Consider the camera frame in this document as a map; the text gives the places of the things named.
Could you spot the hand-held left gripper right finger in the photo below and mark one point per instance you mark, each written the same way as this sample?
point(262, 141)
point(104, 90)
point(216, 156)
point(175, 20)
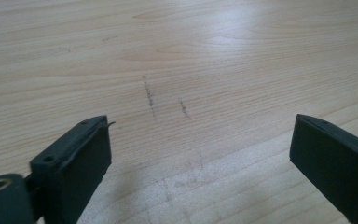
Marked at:
point(335, 161)

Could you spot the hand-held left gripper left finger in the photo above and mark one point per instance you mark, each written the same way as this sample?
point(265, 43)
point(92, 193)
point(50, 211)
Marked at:
point(74, 168)

